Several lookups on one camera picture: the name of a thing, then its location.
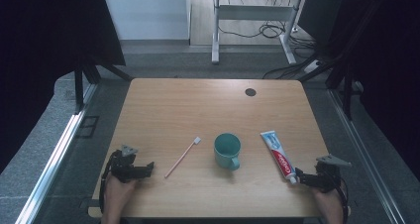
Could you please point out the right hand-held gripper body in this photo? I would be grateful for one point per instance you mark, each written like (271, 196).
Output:
(327, 177)

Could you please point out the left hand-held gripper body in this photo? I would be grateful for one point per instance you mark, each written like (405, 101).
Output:
(123, 167)

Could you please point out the toothpaste tube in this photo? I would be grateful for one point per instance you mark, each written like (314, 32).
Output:
(279, 154)

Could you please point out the pink toothbrush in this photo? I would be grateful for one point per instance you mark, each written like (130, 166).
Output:
(182, 158)

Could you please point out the teal cup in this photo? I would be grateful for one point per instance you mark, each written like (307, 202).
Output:
(227, 153)

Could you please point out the person's right hand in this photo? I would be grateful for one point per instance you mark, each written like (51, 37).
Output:
(330, 202)

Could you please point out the person's left hand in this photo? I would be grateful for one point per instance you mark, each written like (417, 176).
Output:
(117, 194)

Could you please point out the black metal stand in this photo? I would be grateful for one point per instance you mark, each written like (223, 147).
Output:
(79, 88)
(346, 91)

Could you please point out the dark round table grommet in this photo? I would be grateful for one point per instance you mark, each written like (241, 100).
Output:
(250, 92)

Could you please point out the white power strip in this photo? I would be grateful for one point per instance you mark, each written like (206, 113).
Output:
(312, 66)

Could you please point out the black curtain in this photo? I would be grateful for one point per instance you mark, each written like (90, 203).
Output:
(386, 68)
(49, 52)

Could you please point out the aluminium floor rail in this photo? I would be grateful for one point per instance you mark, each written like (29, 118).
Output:
(56, 154)
(363, 154)

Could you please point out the grey table foot bracket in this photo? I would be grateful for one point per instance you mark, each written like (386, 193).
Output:
(86, 204)

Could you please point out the white desk frame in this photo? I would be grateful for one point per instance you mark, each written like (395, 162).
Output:
(254, 12)

